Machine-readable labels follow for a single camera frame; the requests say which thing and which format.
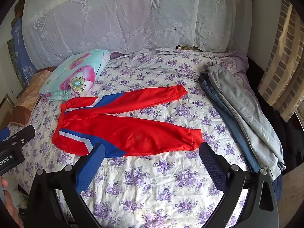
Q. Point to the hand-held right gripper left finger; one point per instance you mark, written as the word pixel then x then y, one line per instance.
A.
pixel 87 169

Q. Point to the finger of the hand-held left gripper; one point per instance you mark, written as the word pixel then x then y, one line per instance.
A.
pixel 22 135
pixel 3 134

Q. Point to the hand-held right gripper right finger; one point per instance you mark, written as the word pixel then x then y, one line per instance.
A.
pixel 213 168

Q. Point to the red pants with blue stripes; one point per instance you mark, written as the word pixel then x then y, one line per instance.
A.
pixel 133 133

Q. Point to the person's left hand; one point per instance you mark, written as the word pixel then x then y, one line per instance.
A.
pixel 10 204

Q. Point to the brown pillow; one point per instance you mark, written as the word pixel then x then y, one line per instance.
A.
pixel 30 95

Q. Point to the blue jeans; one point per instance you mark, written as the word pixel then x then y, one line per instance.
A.
pixel 228 114

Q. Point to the purple floral bedspread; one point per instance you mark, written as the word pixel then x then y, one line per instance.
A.
pixel 152 185

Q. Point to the grey sweatpants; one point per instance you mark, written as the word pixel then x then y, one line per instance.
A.
pixel 247 114

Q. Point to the folded teal floral quilt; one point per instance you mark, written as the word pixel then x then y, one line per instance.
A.
pixel 76 76

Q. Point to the light purple pillow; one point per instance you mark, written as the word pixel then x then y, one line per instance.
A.
pixel 237 61

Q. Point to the brick patterned curtain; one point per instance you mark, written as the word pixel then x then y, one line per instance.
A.
pixel 282 59

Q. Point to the white lace cover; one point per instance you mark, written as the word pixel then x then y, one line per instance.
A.
pixel 133 16

